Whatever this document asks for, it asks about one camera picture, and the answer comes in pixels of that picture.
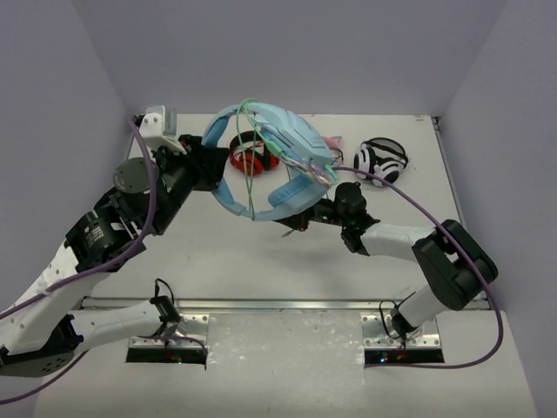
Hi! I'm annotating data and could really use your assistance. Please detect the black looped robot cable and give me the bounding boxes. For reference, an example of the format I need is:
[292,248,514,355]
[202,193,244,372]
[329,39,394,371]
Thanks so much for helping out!
[379,298,410,345]

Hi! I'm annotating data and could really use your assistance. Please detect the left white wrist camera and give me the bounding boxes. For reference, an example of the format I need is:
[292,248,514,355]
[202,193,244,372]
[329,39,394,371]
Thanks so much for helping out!
[139,105,184,152]

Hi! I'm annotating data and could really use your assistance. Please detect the light blue gaming headphones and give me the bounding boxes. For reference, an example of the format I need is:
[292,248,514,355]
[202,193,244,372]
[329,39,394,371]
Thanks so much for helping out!
[201,101,337,222]

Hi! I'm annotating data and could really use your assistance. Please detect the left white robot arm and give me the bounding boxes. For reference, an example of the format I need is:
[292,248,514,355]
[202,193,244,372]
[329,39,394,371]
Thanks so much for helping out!
[1,135,229,378]

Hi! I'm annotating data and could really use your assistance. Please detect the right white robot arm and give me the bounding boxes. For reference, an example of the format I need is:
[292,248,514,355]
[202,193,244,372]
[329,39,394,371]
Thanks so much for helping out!
[278,182,499,340]

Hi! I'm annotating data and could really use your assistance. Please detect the metal base plate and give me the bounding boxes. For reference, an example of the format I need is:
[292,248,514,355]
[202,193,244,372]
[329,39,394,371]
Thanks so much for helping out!
[360,311,446,365]
[125,312,210,367]

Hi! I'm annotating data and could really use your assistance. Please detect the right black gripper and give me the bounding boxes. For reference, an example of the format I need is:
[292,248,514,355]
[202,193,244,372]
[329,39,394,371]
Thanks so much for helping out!
[272,185,349,233]

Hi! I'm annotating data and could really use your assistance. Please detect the aluminium table edge rail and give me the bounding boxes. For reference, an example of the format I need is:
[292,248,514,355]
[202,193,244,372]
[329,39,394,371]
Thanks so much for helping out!
[82,297,493,311]

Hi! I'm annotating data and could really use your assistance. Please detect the red and black headphones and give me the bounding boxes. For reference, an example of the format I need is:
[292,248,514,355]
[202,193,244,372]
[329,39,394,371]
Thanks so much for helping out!
[229,131,279,176]

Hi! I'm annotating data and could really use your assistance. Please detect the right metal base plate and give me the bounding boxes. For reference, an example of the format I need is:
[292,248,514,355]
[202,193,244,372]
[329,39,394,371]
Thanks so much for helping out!
[360,311,446,365]

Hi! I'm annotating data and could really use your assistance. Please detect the green headphone cable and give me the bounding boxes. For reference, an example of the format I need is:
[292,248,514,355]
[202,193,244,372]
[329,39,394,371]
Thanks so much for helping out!
[233,98,339,219]

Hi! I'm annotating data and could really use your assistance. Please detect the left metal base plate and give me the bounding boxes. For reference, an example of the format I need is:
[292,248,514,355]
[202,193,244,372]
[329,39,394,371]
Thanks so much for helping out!
[125,312,210,367]

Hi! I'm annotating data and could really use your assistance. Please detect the white and black headphones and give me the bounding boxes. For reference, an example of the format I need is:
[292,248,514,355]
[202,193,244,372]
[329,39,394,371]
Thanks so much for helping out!
[353,137,409,188]

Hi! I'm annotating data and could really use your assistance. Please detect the blue pink cat-ear headphones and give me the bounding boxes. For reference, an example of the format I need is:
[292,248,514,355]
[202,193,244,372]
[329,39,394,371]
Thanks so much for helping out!
[323,136,344,165]

